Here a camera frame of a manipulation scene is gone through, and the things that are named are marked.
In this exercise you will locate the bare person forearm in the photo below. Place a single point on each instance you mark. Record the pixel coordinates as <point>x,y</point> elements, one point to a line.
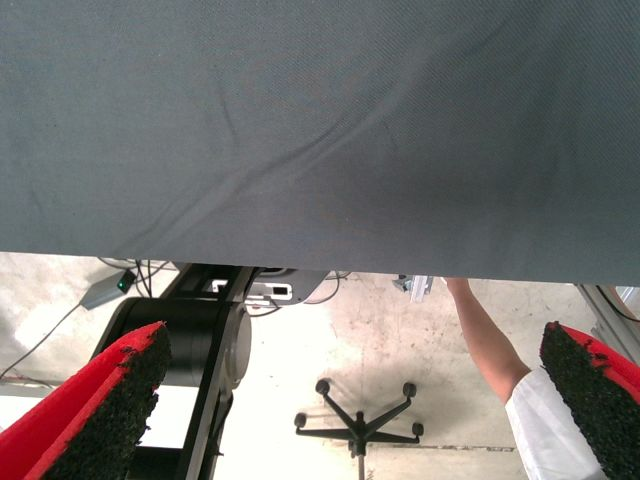
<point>485,340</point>

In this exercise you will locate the dark grey table cloth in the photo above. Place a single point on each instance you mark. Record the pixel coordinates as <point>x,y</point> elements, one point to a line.
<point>320,130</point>

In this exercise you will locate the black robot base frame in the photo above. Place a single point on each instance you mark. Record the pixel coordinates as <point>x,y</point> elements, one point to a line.
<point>200,340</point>

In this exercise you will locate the grey power adapter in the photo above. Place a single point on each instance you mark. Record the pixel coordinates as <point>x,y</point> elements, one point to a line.
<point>102,292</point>

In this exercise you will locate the aluminium table leg profile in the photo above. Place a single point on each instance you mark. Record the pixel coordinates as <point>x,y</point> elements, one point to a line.
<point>597,312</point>

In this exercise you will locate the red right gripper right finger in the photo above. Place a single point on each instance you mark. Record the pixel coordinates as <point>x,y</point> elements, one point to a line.
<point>605,400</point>

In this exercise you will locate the small aluminium bracket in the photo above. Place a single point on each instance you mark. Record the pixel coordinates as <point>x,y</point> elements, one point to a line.
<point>417,290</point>

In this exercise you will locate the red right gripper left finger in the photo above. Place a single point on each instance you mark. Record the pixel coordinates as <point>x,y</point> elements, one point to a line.
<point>75,415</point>

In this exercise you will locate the black office chair base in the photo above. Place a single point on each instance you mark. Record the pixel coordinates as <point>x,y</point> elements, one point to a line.
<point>360,425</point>

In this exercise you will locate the white shirt sleeve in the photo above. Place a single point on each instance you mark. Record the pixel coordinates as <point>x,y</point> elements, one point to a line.
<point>545,430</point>

